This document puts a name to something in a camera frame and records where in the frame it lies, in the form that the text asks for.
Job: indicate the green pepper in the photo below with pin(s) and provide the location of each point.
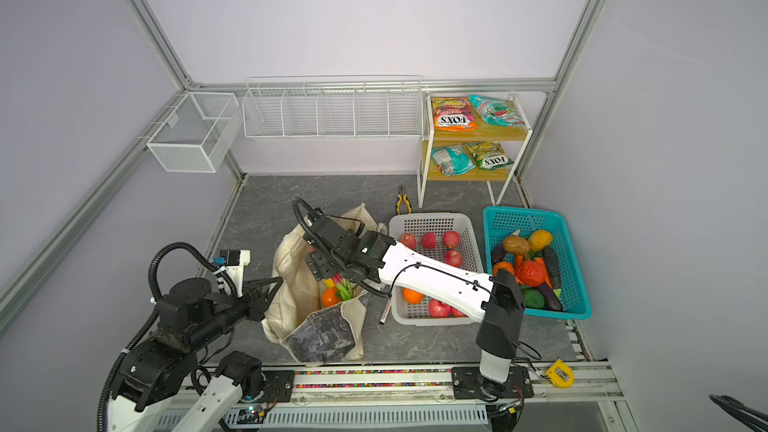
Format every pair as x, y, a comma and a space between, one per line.
533, 299

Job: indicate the yellow handled pliers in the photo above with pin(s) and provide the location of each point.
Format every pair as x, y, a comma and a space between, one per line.
403, 203

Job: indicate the red apple back left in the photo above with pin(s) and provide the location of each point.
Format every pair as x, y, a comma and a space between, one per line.
409, 240

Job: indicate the red apple front right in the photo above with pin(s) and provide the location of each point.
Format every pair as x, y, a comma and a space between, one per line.
459, 312

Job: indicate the teal snack bag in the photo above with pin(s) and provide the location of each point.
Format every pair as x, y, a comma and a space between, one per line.
452, 160

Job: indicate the red apple back middle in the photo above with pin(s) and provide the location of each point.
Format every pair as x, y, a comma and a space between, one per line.
429, 241

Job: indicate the small white wire basket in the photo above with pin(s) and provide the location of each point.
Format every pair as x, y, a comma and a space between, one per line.
197, 133

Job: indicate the white wooden two-tier shelf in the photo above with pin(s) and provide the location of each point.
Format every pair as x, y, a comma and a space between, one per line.
473, 138

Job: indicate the green pink snack bag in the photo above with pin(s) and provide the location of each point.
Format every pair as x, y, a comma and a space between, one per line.
497, 112

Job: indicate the dark cucumber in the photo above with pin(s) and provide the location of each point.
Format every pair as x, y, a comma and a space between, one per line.
552, 265

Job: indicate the orange persimmon with leaves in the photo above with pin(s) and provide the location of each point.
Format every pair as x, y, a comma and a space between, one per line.
330, 297

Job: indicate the orange Fox's candy bag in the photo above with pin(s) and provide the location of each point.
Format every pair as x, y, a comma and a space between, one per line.
453, 114

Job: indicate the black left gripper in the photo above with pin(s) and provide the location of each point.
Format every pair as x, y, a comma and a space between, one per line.
257, 299

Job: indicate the silver marker pen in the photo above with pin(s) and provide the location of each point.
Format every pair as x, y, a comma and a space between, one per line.
385, 312

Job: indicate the small orange pumpkin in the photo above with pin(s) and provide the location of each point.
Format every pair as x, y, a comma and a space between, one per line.
503, 266

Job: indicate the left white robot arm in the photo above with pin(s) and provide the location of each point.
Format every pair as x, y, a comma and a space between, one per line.
146, 371

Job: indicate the yellow tape measure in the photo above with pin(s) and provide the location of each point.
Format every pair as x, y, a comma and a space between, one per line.
560, 375

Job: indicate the dark purple eggplant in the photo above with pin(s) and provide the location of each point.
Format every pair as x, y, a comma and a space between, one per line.
551, 300

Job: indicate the yellow lemon in teal basket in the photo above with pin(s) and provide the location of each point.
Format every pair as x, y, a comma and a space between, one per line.
539, 239

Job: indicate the cream canvas grocery bag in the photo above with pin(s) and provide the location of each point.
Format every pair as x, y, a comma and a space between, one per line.
296, 319

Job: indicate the red apple back right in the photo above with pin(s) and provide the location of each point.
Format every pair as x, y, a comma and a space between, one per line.
451, 239

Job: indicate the teal plastic vegetable basket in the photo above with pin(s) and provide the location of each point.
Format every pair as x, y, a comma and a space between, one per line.
499, 222

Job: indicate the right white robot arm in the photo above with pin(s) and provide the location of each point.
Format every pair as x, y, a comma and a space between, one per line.
494, 302

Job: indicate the white plastic fruit basket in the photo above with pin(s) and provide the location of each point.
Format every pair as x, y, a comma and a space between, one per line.
439, 222

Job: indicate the brown potato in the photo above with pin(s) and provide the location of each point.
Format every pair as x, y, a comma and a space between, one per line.
516, 245

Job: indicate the red apple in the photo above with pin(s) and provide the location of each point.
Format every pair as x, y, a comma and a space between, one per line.
409, 240
451, 239
429, 241
459, 312

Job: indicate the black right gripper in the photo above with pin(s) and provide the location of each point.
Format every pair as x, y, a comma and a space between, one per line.
320, 265

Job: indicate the orange tangerine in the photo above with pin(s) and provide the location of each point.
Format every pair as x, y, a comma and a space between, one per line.
411, 296

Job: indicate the long white wire basket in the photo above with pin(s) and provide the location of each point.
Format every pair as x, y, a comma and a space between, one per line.
333, 107

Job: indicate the green Fox's candy bag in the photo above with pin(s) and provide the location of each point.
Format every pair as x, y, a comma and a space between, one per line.
488, 156

